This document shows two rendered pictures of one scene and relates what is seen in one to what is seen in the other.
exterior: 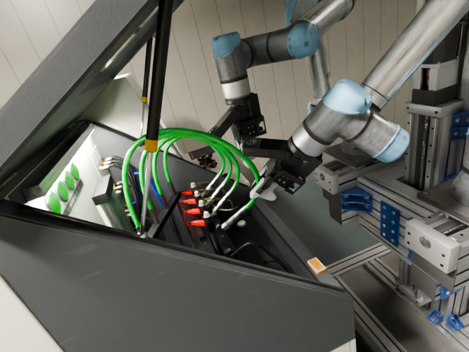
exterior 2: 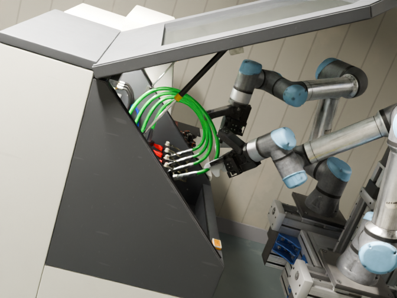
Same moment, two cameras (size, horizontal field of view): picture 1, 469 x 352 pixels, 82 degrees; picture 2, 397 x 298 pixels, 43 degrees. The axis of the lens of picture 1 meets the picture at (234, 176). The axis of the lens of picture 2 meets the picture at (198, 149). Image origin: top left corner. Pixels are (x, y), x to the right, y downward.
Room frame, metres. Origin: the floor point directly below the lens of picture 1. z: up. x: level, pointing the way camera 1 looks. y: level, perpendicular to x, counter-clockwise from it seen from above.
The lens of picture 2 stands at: (-1.06, -0.08, 1.82)
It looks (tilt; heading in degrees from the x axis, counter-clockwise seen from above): 19 degrees down; 3
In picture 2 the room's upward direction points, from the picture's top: 19 degrees clockwise
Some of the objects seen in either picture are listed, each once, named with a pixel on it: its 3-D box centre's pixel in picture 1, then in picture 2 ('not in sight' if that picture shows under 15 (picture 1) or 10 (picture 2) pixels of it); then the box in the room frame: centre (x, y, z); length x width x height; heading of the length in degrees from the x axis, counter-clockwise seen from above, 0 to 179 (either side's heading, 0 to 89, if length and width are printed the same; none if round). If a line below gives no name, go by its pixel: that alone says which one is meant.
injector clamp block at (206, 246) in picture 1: (213, 242); not in sight; (0.85, 0.14, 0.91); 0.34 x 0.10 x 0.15; 12
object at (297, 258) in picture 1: (284, 244); (205, 233); (0.78, -0.12, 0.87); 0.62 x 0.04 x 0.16; 12
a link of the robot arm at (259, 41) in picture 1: (257, 50); (270, 81); (0.81, -0.15, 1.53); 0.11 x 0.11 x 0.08; 45
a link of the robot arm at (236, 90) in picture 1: (235, 89); (240, 96); (0.75, -0.06, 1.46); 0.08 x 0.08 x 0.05
